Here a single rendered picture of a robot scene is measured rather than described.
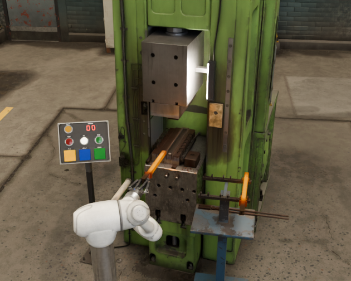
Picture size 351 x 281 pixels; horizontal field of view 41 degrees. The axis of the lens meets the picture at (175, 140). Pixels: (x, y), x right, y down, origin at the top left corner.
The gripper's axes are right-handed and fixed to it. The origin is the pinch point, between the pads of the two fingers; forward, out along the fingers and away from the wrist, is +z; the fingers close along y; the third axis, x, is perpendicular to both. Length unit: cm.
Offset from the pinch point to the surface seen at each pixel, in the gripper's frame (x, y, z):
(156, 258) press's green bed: -99, -8, 37
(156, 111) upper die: 23, -8, 44
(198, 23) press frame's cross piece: 79, 16, 59
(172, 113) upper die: 23, 3, 44
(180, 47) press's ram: 68, 8, 45
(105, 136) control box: 3, -42, 35
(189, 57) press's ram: 61, 13, 49
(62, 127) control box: 11, -70, 27
